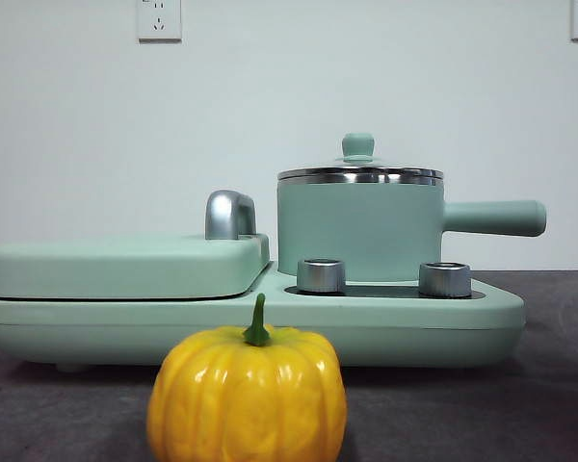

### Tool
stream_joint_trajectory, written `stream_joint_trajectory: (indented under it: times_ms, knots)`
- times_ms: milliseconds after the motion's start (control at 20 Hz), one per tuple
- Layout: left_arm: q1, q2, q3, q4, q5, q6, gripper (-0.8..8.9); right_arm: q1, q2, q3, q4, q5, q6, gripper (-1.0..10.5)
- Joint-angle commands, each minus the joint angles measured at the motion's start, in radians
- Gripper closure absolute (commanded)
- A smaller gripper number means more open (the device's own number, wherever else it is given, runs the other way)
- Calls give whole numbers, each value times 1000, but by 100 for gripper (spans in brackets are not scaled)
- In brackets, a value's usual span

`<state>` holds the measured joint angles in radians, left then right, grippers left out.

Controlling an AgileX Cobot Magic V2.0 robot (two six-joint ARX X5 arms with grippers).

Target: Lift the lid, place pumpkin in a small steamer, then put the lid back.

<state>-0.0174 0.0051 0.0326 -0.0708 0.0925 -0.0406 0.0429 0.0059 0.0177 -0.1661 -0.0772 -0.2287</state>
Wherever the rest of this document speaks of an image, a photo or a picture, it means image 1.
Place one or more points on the yellow toy pumpkin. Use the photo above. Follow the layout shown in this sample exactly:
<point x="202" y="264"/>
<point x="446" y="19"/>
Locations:
<point x="245" y="399"/>

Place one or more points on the green breakfast machine base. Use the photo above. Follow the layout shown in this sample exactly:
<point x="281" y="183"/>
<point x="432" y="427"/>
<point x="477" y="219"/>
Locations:
<point x="414" y="327"/>

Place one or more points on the glass lid with green knob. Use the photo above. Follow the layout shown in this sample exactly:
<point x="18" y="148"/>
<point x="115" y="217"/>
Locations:
<point x="359" y="146"/>

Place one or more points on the round silver control knob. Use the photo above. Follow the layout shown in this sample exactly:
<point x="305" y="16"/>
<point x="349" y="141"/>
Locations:
<point x="320" y="276"/>
<point x="445" y="280"/>

